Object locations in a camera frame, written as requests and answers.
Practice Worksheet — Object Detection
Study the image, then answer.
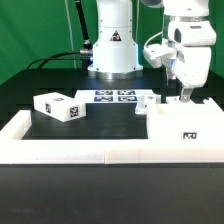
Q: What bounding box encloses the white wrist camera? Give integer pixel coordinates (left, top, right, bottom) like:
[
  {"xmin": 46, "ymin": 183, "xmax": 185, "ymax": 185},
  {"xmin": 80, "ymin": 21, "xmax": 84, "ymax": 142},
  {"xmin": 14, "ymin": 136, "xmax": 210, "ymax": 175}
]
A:
[{"xmin": 143, "ymin": 44, "xmax": 173, "ymax": 68}]

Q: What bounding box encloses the white cabinet body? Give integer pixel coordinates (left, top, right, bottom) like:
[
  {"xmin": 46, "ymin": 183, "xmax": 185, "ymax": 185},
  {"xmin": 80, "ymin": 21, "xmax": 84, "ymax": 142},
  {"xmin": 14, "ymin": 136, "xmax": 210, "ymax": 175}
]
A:
[{"xmin": 146, "ymin": 98, "xmax": 224, "ymax": 143}]

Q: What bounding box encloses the white U-shaped fence frame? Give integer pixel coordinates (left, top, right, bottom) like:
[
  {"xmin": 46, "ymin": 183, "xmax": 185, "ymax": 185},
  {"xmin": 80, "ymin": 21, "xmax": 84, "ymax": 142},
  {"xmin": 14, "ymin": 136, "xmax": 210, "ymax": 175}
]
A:
[{"xmin": 0, "ymin": 110, "xmax": 224, "ymax": 164}]

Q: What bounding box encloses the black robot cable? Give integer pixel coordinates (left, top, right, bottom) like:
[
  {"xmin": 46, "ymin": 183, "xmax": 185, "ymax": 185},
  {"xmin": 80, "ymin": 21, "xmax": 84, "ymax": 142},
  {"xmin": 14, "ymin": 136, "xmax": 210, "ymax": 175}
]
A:
[{"xmin": 27, "ymin": 0, "xmax": 93, "ymax": 70}]

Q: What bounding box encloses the white cabinet top box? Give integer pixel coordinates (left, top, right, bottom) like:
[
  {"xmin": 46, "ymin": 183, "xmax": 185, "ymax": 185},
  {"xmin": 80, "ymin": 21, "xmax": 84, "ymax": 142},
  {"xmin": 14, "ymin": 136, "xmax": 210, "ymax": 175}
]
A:
[{"xmin": 33, "ymin": 92, "xmax": 86, "ymax": 122}]

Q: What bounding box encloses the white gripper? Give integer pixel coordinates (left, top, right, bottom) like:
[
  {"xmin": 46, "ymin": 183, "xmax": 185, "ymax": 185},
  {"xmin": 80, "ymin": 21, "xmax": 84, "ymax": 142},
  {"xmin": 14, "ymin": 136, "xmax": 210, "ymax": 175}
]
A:
[{"xmin": 163, "ymin": 21, "xmax": 216, "ymax": 102}]

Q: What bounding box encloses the white marker base plate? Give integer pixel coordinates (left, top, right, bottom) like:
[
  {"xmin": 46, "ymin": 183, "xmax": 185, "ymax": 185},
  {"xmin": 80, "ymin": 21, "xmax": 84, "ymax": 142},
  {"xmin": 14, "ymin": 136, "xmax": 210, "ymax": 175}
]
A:
[{"xmin": 74, "ymin": 89, "xmax": 155, "ymax": 103}]

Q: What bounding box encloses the white cabinet door panel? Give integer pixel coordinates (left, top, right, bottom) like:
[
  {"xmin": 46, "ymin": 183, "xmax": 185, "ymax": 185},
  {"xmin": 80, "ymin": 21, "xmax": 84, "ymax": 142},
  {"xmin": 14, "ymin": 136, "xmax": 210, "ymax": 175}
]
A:
[{"xmin": 166, "ymin": 96, "xmax": 182, "ymax": 104}]

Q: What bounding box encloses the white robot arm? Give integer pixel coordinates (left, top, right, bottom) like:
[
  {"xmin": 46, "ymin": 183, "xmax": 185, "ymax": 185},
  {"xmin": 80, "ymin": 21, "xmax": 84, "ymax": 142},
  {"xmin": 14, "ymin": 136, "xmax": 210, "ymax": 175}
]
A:
[{"xmin": 89, "ymin": 0, "xmax": 216, "ymax": 102}]

